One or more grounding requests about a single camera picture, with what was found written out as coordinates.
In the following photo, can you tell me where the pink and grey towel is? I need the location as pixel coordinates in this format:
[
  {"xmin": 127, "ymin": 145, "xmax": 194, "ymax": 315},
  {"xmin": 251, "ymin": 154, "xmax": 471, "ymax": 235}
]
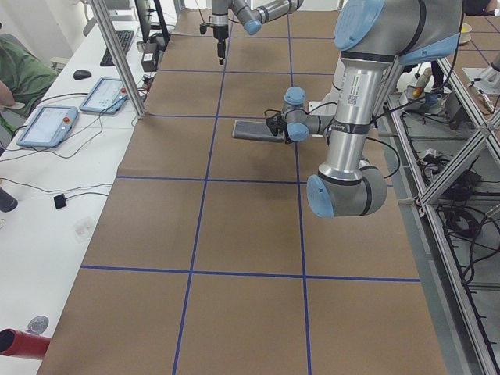
[{"xmin": 232, "ymin": 120, "xmax": 284, "ymax": 143}]

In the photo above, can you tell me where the far teach pendant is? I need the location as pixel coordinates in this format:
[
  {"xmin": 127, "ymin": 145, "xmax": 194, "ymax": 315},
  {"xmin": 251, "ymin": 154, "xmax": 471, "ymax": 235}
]
[{"xmin": 79, "ymin": 77, "xmax": 128, "ymax": 115}]

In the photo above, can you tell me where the person in green shirt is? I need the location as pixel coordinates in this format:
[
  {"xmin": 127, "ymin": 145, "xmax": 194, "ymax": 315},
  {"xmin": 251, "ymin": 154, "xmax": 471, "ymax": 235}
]
[{"xmin": 1, "ymin": 37, "xmax": 58, "ymax": 119}]

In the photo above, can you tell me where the round metal desk grommet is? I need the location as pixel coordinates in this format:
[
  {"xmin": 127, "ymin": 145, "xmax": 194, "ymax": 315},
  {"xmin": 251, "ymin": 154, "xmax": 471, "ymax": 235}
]
[{"xmin": 27, "ymin": 315, "xmax": 49, "ymax": 335}]

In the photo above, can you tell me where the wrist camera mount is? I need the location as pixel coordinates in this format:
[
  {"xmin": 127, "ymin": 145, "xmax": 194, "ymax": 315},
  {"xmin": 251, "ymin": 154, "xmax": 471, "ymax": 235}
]
[{"xmin": 199, "ymin": 23, "xmax": 213, "ymax": 35}]

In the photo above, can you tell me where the teach pendant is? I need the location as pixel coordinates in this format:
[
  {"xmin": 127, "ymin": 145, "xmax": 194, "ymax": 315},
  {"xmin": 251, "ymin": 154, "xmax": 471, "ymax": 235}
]
[
  {"xmin": 16, "ymin": 105, "xmax": 79, "ymax": 148},
  {"xmin": 79, "ymin": 77, "xmax": 128, "ymax": 115}
]

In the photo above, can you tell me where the small black square device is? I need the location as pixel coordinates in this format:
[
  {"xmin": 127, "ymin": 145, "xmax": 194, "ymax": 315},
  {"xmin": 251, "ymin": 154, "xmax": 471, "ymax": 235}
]
[{"xmin": 53, "ymin": 194, "xmax": 68, "ymax": 210}]

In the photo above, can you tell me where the near teach pendant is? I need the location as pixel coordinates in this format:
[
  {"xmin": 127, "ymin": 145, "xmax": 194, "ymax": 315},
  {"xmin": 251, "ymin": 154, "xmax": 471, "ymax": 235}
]
[{"xmin": 16, "ymin": 105, "xmax": 79, "ymax": 148}]

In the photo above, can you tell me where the aluminium frame post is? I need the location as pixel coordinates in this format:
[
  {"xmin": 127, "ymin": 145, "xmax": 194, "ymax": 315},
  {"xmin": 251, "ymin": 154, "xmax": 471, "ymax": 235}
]
[{"xmin": 89, "ymin": 0, "xmax": 145, "ymax": 120}]

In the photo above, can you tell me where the black computer mouse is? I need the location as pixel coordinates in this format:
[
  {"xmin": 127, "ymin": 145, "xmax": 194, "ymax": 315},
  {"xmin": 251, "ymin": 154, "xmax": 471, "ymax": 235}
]
[{"xmin": 73, "ymin": 69, "xmax": 91, "ymax": 80}]

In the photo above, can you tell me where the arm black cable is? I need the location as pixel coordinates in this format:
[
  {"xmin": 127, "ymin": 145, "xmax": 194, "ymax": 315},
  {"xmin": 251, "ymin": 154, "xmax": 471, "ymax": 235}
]
[
  {"xmin": 197, "ymin": 0, "xmax": 215, "ymax": 27},
  {"xmin": 263, "ymin": 101, "xmax": 402, "ymax": 180}
]

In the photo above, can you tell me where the aluminium frame truss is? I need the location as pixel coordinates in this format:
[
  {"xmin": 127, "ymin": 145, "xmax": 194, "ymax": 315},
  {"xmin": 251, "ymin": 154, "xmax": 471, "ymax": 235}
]
[{"xmin": 379, "ymin": 47, "xmax": 499, "ymax": 374}]

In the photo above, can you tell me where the black power adapter box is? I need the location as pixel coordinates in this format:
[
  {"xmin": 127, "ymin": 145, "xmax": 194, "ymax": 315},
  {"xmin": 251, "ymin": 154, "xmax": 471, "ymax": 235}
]
[{"xmin": 141, "ymin": 41, "xmax": 159, "ymax": 73}]

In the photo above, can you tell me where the black keyboard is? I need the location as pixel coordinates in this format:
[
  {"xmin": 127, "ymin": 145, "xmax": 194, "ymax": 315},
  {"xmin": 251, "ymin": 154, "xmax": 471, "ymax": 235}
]
[{"xmin": 99, "ymin": 30, "xmax": 135, "ymax": 67}]

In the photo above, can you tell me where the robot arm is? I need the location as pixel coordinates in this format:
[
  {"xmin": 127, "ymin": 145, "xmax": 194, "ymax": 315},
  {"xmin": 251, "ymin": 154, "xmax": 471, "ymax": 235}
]
[
  {"xmin": 207, "ymin": 0, "xmax": 303, "ymax": 65},
  {"xmin": 306, "ymin": 1, "xmax": 463, "ymax": 218}
]

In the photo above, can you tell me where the red cylinder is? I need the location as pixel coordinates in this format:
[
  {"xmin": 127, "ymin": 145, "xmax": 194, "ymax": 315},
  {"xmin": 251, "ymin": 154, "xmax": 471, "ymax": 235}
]
[{"xmin": 1, "ymin": 328, "xmax": 51, "ymax": 360}]

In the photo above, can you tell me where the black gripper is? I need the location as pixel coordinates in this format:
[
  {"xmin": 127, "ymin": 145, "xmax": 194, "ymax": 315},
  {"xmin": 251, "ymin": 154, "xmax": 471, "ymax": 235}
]
[
  {"xmin": 265, "ymin": 113, "xmax": 294, "ymax": 144},
  {"xmin": 213, "ymin": 24, "xmax": 227, "ymax": 65}
]

